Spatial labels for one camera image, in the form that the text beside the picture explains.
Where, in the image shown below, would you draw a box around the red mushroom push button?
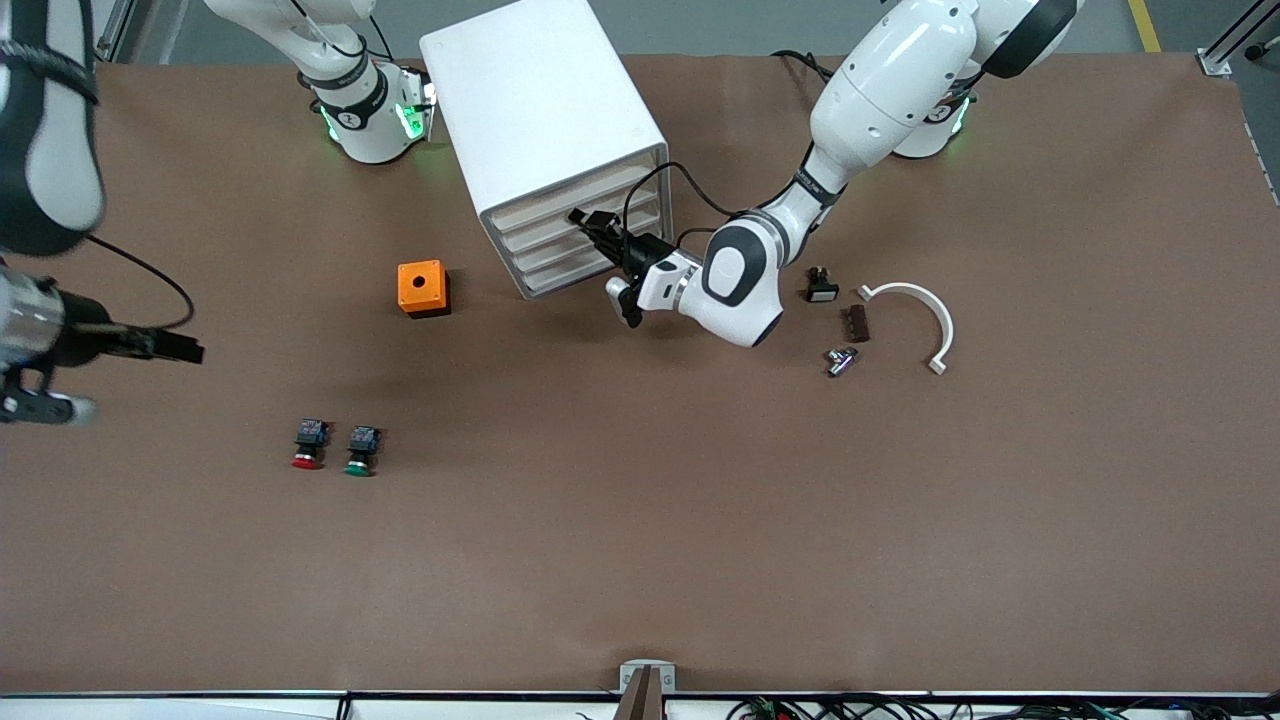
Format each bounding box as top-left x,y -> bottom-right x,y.
291,418 -> 329,471

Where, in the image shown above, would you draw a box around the green mushroom push button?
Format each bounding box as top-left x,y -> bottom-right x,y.
343,425 -> 384,478

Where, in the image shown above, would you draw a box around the orange box with hole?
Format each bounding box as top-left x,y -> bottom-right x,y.
397,260 -> 451,319

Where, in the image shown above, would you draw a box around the brown table cover mat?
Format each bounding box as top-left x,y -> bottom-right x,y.
0,50 -> 1280,696

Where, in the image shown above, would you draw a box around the brown upright bar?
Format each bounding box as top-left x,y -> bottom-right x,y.
615,668 -> 666,720

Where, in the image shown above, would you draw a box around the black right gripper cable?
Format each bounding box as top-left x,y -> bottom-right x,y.
83,232 -> 196,331

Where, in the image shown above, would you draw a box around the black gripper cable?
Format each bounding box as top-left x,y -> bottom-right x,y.
622,160 -> 771,251
83,232 -> 196,331

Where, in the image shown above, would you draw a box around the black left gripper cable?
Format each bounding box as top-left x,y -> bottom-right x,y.
622,160 -> 771,251

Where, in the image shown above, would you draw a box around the white curved plastic bracket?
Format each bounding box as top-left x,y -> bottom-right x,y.
857,282 -> 956,377

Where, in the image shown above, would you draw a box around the black arm base cable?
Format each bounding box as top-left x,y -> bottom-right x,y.
772,50 -> 836,83

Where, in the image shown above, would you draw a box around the aluminium frame profile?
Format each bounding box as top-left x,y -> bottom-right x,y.
1198,0 -> 1280,77
92,0 -> 136,63

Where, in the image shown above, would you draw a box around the grey metal bracket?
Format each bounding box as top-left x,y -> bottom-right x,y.
619,660 -> 677,695

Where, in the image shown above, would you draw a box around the tangled black cables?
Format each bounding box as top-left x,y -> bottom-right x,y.
725,694 -> 1280,720

